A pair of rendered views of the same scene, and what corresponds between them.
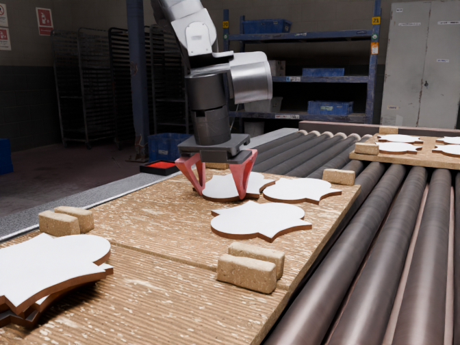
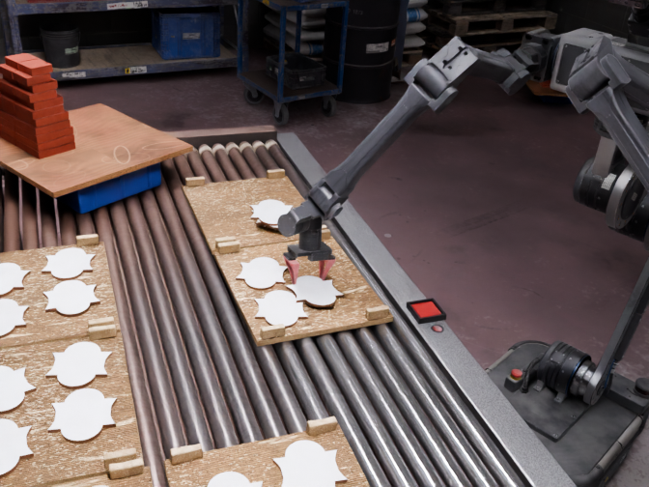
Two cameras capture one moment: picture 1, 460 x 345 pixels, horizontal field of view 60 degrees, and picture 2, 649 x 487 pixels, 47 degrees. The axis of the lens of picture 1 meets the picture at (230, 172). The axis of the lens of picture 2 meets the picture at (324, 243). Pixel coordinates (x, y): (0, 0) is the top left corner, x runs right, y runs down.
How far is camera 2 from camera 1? 2.24 m
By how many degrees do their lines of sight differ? 114
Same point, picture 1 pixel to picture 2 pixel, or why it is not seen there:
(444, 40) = not seen: outside the picture
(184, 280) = (243, 240)
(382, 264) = (197, 284)
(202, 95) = not seen: hidden behind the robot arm
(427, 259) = (183, 296)
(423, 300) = (174, 274)
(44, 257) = (272, 213)
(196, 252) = (258, 249)
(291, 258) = (224, 261)
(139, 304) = (242, 230)
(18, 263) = (273, 209)
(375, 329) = (183, 262)
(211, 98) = not seen: hidden behind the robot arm
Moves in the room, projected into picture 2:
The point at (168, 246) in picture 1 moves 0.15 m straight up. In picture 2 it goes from (271, 247) to (273, 199)
